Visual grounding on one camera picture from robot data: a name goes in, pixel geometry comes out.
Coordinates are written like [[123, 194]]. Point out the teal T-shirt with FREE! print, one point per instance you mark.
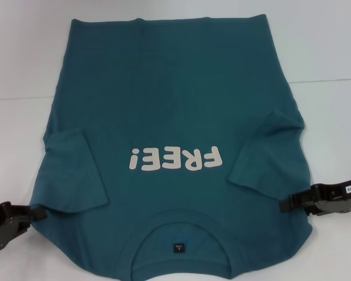
[[175, 87]]

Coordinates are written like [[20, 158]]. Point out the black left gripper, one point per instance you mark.
[[6, 225]]

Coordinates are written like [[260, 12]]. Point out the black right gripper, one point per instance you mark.
[[336, 199]]

